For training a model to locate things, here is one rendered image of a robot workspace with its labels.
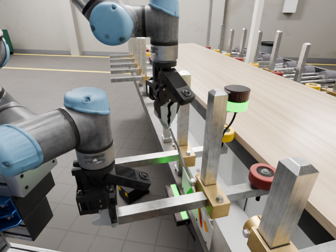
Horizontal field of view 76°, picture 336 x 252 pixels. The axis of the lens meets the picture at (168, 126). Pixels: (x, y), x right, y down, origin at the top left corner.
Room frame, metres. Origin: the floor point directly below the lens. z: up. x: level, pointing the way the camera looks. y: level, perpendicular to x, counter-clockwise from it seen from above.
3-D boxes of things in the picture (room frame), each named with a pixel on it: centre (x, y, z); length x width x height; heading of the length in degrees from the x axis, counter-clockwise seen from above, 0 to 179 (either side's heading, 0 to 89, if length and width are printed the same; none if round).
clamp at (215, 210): (0.45, -0.12, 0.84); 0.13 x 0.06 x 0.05; 14
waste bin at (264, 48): (6.07, -2.72, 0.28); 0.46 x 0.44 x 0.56; 80
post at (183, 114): (0.71, -0.06, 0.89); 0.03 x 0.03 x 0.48; 14
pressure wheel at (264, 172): (0.47, -0.27, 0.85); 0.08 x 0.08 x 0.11
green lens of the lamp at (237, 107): (0.48, -0.16, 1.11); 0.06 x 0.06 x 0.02
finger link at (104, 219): (0.35, 0.15, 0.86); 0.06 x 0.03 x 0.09; 104
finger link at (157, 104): (0.59, 0.02, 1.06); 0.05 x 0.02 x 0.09; 124
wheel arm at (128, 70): (1.88, 0.28, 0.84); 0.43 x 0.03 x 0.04; 104
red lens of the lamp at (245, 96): (0.48, -0.16, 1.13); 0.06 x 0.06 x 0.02
